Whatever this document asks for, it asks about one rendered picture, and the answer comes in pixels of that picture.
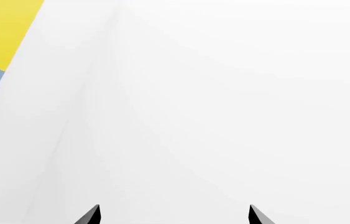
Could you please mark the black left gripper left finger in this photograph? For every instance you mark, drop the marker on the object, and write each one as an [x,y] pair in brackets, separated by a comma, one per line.
[91,217]

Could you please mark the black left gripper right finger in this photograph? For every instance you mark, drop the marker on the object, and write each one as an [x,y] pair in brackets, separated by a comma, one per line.
[258,217]

